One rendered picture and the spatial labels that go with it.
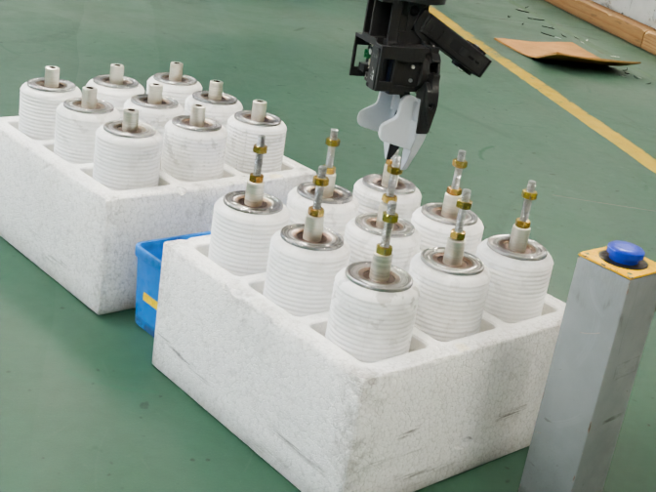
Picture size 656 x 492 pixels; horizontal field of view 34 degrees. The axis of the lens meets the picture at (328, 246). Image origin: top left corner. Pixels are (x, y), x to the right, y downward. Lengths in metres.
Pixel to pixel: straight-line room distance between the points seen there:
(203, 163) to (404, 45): 0.49
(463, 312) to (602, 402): 0.18
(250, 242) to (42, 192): 0.46
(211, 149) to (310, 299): 0.45
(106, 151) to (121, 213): 0.09
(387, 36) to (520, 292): 0.35
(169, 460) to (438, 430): 0.31
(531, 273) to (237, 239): 0.36
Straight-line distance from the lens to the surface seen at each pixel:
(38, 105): 1.74
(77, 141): 1.64
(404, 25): 1.24
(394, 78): 1.23
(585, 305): 1.20
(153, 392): 1.39
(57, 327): 1.54
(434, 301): 1.23
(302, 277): 1.22
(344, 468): 1.17
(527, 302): 1.33
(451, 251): 1.24
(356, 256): 1.31
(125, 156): 1.54
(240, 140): 1.68
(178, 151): 1.61
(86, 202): 1.55
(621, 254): 1.18
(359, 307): 1.14
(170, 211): 1.57
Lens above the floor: 0.71
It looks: 22 degrees down
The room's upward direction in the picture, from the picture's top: 9 degrees clockwise
